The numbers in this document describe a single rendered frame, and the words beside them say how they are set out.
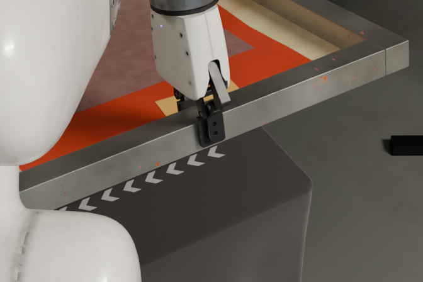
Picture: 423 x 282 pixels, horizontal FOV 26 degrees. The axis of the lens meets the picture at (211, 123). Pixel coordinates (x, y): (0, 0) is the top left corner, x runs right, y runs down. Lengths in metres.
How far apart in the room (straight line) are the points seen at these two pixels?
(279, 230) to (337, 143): 1.47
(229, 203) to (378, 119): 1.65
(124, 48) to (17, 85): 0.98
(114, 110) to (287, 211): 0.34
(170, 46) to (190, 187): 0.40
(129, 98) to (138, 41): 0.17
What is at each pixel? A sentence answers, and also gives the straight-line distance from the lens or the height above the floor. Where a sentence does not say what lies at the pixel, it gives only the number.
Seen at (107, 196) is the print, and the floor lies 0.95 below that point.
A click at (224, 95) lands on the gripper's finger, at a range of 0.98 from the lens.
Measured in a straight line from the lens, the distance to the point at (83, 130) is 1.13.
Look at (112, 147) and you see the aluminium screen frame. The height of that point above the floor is 1.23.
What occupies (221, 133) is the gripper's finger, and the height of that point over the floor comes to 1.22.
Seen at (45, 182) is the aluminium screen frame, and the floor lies 1.23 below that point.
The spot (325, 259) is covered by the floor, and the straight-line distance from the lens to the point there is 2.52.
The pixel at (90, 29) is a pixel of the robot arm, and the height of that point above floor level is 1.68.
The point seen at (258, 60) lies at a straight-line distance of 1.24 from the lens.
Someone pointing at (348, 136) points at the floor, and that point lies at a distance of 2.87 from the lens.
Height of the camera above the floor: 1.92
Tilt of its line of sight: 42 degrees down
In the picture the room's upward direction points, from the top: straight up
